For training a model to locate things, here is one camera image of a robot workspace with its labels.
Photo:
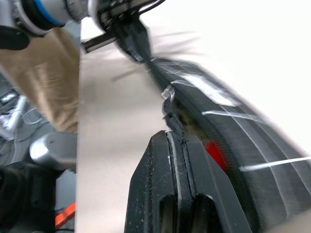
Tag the silver robot body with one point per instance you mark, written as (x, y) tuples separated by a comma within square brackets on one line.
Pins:
[(52, 150)]

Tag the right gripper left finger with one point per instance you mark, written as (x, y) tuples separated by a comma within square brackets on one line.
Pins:
[(153, 184)]

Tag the orange and black clamp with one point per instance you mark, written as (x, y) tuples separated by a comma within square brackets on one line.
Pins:
[(65, 216)]

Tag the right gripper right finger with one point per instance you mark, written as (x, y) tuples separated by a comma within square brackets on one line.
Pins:
[(209, 194)]

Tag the black rounded housing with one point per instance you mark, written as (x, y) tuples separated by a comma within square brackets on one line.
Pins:
[(24, 199)]

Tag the brown cardboard box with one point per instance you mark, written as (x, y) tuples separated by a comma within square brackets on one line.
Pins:
[(43, 80)]

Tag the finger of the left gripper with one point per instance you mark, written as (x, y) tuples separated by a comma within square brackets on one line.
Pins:
[(125, 41), (142, 43)]

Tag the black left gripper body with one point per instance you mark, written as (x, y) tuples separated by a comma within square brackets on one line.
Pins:
[(114, 17)]

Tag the black checkered pencil pouch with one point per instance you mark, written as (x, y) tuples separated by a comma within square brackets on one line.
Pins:
[(243, 136)]

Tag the red marker pen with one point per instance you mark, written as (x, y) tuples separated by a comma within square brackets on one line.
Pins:
[(215, 155)]

